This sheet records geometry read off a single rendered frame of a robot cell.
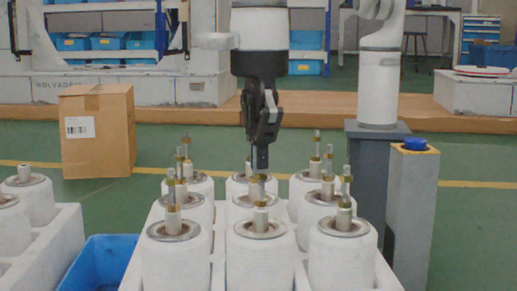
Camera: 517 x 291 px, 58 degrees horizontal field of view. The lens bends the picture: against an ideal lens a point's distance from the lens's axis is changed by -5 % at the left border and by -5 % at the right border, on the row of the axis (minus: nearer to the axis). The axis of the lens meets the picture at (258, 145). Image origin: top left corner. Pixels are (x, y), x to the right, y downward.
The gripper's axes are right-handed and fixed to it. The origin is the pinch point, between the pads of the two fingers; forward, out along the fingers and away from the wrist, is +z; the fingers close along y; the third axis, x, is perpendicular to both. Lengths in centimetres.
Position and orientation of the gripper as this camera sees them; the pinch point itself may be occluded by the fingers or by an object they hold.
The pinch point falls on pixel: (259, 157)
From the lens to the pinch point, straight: 65.2
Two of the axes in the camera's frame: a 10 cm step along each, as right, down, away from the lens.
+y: -2.7, -2.3, 9.4
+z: 0.0, 9.7, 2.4
